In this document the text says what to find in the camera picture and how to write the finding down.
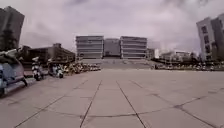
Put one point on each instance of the wide grey stairway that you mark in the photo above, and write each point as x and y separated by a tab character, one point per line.
123	63

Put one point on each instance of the large grey office building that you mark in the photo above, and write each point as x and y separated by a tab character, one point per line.
111	47

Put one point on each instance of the grey stone paved plaza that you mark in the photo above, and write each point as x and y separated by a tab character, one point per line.
113	96

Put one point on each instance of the row of parked scooters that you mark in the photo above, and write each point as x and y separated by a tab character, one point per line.
71	68

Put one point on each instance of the low pale building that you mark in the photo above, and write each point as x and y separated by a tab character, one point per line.
173	55

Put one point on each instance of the low dark brown building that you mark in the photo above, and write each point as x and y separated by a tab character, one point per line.
50	53

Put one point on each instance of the white scooter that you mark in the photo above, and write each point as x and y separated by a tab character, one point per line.
36	69

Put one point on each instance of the row of parked vehicles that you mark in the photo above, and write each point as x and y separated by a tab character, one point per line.
190	66

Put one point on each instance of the grey tall building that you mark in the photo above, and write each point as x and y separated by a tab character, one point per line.
211	38

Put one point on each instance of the dark tall building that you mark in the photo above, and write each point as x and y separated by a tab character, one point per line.
10	30

